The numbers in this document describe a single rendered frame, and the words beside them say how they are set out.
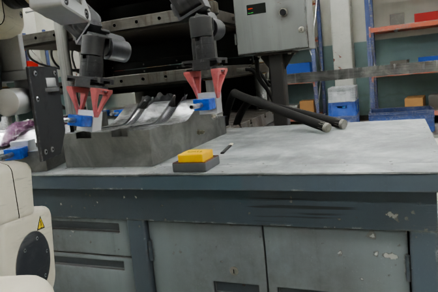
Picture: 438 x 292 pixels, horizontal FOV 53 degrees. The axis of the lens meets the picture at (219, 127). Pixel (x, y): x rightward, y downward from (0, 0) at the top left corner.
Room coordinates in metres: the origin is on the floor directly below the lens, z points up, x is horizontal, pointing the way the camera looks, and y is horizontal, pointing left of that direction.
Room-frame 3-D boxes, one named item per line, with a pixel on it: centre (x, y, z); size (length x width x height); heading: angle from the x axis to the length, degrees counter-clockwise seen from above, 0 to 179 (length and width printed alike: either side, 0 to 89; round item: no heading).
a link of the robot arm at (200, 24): (1.12, 0.02, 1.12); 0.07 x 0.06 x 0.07; 158
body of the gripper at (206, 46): (1.12, 0.02, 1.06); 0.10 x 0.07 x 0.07; 68
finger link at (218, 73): (1.11, 0.01, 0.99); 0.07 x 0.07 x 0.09; 68
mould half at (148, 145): (1.31, 0.19, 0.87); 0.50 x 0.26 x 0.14; 158
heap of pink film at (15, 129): (1.36, 0.55, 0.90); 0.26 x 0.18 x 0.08; 175
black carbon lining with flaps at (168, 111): (1.30, 0.21, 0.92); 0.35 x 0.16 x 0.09; 158
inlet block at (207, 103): (1.08, 0.03, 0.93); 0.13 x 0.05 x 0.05; 158
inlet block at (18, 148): (1.09, 0.52, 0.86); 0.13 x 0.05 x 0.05; 175
